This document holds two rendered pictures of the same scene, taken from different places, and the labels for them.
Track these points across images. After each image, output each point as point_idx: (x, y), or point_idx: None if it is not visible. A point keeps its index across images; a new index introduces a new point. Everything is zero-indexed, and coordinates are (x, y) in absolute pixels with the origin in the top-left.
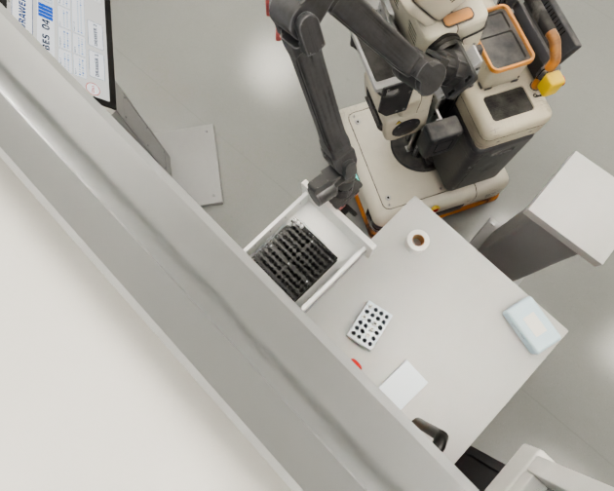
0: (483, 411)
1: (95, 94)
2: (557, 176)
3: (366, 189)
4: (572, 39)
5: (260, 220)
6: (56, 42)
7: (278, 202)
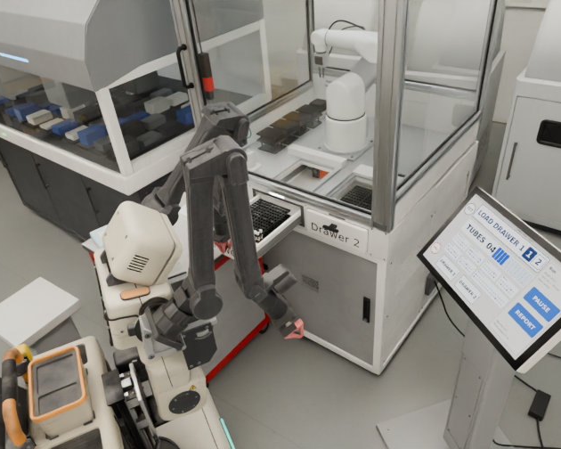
0: None
1: (431, 247)
2: (43, 324)
3: (213, 411)
4: None
5: (329, 416)
6: (475, 245)
7: (315, 439)
